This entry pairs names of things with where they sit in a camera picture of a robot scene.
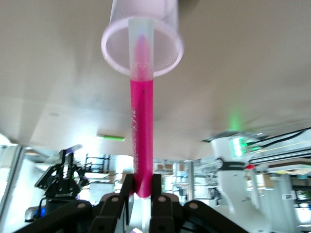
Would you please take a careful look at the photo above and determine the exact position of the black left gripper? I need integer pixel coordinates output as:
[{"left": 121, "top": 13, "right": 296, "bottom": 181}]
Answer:
[{"left": 35, "top": 150, "right": 90, "bottom": 199}]

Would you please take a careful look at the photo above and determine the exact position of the green highlighter pen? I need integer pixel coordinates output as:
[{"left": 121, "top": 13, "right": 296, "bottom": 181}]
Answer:
[{"left": 96, "top": 133, "right": 126, "bottom": 142}]

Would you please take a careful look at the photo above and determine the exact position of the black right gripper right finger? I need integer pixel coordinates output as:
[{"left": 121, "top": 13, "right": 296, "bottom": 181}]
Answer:
[{"left": 149, "top": 173, "right": 258, "bottom": 233}]

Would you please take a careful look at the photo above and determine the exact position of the pink highlighter pen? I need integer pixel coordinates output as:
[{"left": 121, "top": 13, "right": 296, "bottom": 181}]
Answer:
[{"left": 128, "top": 18, "right": 155, "bottom": 199}]

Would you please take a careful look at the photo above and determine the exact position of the black cable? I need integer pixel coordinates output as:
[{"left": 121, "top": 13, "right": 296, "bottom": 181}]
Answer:
[{"left": 261, "top": 128, "right": 311, "bottom": 149}]

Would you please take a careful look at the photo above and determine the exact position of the purple highlighter pen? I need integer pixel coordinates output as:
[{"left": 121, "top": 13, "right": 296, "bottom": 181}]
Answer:
[{"left": 65, "top": 144, "right": 83, "bottom": 155}]

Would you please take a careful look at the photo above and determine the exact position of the black shelf rack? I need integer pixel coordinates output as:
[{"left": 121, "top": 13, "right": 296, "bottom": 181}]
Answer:
[{"left": 85, "top": 154, "right": 111, "bottom": 175}]

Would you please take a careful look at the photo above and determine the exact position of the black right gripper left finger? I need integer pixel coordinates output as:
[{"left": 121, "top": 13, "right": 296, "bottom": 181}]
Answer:
[{"left": 26, "top": 173, "right": 135, "bottom": 233}]

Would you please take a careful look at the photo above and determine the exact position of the clear plastic cup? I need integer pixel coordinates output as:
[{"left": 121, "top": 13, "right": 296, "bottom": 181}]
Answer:
[{"left": 101, "top": 0, "right": 184, "bottom": 78}]

